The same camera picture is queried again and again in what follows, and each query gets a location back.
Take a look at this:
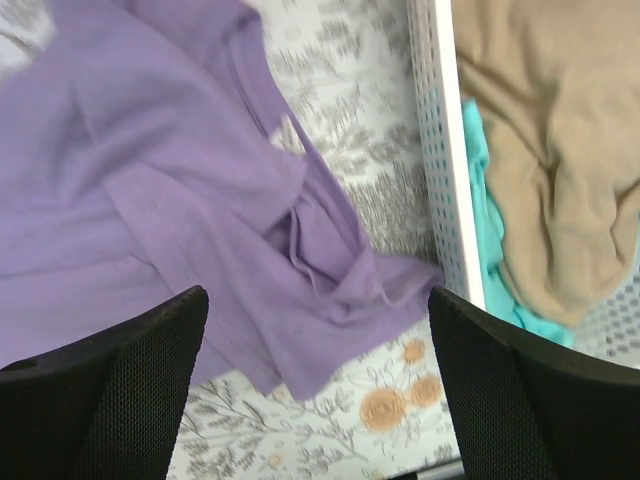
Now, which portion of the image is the purple polo shirt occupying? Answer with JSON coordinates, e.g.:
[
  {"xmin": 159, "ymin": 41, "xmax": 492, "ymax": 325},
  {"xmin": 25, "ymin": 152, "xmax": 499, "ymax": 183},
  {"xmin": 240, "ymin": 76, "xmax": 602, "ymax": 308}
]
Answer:
[{"xmin": 1, "ymin": 1, "xmax": 442, "ymax": 400}]

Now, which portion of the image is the white perforated laundry basket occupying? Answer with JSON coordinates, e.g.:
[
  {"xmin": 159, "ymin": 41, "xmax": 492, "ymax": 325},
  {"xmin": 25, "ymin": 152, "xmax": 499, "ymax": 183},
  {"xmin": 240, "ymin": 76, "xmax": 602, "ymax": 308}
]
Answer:
[{"xmin": 407, "ymin": 0, "xmax": 639, "ymax": 368}]

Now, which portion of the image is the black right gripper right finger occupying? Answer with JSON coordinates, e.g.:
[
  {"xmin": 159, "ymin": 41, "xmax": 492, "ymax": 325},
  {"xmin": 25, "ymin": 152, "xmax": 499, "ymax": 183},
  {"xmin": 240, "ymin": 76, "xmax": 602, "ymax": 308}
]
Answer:
[{"xmin": 428, "ymin": 287, "xmax": 639, "ymax": 480}]

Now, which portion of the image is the teal shirt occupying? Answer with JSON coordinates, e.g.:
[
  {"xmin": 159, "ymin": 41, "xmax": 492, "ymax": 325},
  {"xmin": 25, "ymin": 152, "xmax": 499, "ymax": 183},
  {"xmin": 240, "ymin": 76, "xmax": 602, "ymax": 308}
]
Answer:
[{"xmin": 462, "ymin": 100, "xmax": 574, "ymax": 348}]

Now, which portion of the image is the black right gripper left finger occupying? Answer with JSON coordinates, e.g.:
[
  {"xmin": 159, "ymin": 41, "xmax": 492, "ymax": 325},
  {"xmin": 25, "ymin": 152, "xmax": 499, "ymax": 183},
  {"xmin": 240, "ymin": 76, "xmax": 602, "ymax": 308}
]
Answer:
[{"xmin": 1, "ymin": 286, "xmax": 208, "ymax": 480}]

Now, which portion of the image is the beige shirt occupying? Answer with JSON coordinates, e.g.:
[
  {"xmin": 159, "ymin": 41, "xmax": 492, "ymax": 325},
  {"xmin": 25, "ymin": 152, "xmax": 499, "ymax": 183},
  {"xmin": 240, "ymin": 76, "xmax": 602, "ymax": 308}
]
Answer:
[{"xmin": 452, "ymin": 1, "xmax": 639, "ymax": 327}]

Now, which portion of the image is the floral patterned table mat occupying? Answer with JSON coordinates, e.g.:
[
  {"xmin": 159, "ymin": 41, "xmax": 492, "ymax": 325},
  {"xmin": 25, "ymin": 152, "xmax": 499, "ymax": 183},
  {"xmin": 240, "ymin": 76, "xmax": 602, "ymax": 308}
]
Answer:
[{"xmin": 1, "ymin": 1, "xmax": 457, "ymax": 479}]

